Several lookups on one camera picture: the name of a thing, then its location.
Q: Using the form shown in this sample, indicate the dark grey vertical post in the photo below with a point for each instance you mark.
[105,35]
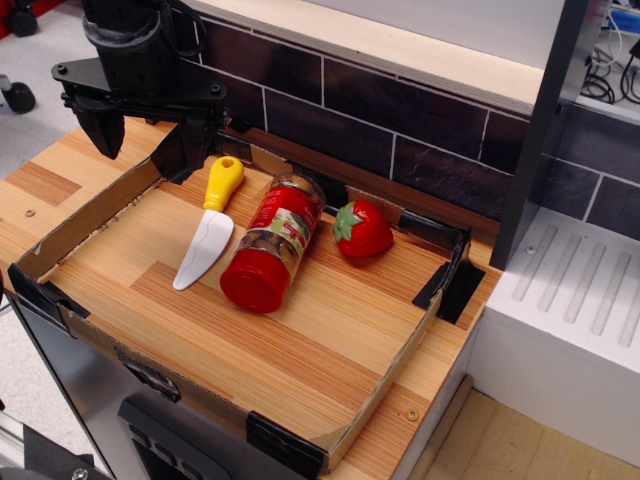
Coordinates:
[562,81]

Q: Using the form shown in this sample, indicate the red toy strawberry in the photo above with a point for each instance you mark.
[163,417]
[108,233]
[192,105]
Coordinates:
[361,230]

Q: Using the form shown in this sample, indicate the cardboard fence with black tape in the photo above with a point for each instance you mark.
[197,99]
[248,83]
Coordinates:
[346,380]

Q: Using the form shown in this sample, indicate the yellow-handled white toy knife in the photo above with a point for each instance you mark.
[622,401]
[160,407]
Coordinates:
[216,227]

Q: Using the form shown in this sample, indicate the black toy oven front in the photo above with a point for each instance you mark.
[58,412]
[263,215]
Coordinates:
[162,453]

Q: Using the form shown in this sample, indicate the black office chair caster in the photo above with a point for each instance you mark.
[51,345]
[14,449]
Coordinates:
[18,95]

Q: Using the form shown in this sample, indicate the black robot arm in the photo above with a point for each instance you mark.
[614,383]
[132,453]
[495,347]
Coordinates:
[142,26]

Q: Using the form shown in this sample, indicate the white toy sink drainboard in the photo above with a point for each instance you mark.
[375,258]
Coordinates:
[559,336]

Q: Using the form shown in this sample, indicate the red-capped basil spice bottle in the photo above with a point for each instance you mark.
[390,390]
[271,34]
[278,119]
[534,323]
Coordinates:
[267,257]

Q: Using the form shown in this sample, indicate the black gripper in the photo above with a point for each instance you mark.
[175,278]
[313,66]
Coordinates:
[155,85]

